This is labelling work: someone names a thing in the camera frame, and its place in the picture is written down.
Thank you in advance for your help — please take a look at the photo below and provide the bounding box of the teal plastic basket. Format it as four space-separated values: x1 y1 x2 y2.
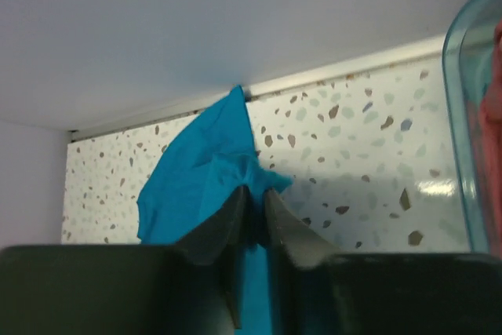
442 0 501 256

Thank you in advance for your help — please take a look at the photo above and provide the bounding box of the blue t shirt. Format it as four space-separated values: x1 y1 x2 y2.
137 87 292 334

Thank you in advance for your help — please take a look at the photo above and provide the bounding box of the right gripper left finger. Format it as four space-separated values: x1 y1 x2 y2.
1 186 249 334

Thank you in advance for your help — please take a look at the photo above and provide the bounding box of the salmon pink t shirt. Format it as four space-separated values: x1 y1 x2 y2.
477 24 501 257

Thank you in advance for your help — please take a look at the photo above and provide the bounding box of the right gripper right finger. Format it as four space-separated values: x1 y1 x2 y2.
264 190 501 334

